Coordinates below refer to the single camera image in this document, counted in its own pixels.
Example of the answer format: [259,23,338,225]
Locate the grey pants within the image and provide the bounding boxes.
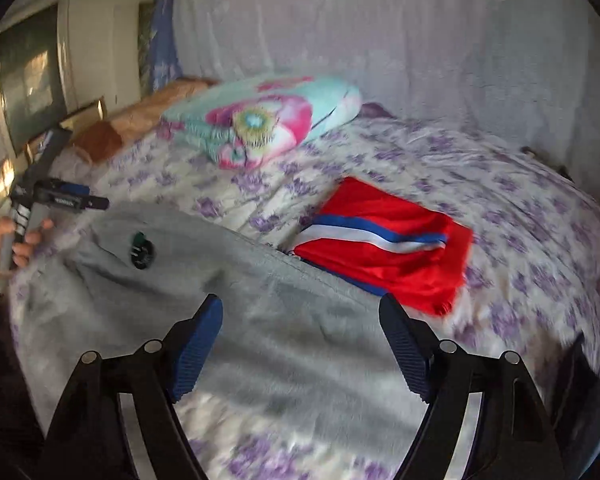
[15,201,431,443]

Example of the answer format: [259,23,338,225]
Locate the person's left hand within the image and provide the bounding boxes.
[0,217,55,276]

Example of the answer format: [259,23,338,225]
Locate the red striped folded shorts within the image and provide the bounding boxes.
[290,176,475,317]

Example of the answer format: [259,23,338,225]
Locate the floral bed sheet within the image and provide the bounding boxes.
[7,115,600,480]

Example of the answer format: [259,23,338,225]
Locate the white draped cloth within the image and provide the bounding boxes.
[172,0,600,201]

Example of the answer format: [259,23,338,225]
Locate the orange brown pillow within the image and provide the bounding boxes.
[72,77,218,163]

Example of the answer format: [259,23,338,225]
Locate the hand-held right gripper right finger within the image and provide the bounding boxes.
[378,293,563,480]

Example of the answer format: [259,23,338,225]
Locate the colourful floral pillow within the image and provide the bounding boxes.
[160,75,363,171]

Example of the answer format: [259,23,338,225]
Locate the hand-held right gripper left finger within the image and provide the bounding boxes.
[36,293,224,480]

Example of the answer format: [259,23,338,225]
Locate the grey television set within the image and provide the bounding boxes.
[0,0,81,161]

